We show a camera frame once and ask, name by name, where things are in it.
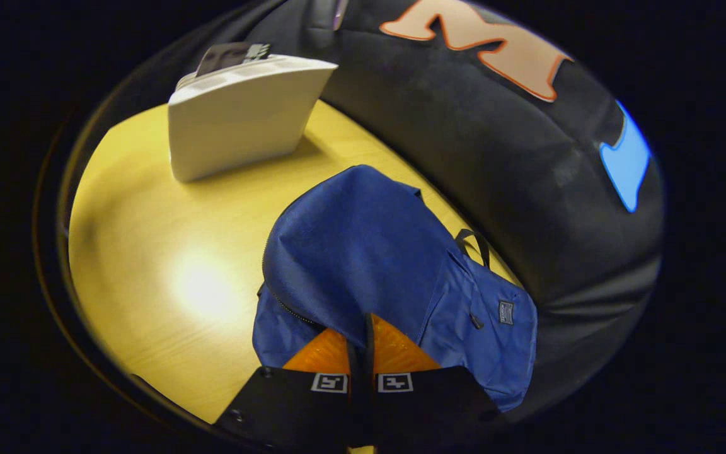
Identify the black cover book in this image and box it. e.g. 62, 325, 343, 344
195, 42, 274, 78

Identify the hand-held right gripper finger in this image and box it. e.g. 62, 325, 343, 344
214, 327, 366, 451
365, 312, 504, 451

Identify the white plastic bookshelf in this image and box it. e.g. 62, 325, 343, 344
166, 52, 340, 185

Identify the black backdrop cloth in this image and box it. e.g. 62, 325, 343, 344
149, 0, 666, 423

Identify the blue schoolbag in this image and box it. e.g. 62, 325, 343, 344
251, 164, 539, 415

